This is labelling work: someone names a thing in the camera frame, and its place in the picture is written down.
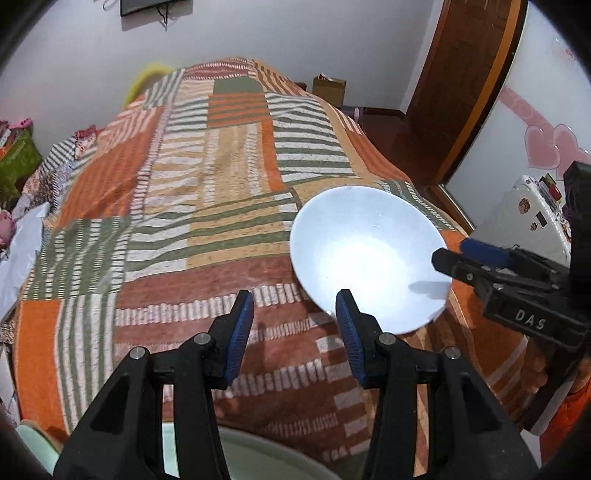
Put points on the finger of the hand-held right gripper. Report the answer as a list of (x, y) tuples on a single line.
[(457, 267), (482, 251)]

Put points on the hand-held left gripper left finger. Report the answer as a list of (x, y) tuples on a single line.
[(240, 332)]

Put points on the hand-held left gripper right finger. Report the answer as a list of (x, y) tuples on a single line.
[(351, 337)]

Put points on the white bowl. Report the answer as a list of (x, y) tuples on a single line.
[(369, 240)]

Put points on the green plate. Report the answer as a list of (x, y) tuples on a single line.
[(268, 457)]

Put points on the person's right hand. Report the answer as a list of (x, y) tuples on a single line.
[(535, 369)]

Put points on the white fridge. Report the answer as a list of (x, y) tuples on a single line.
[(517, 221)]

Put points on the pink heart stickers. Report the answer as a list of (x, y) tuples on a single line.
[(549, 147)]

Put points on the orange striped blanket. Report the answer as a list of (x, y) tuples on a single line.
[(184, 207)]

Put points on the brown paper bag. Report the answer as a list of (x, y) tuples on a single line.
[(328, 90)]

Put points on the patchwork printed cloth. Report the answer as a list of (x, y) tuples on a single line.
[(60, 157)]

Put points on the green box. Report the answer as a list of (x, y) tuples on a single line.
[(16, 161)]

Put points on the wooden door frame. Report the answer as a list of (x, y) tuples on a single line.
[(466, 83)]

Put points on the black wall television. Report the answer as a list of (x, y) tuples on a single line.
[(152, 5)]

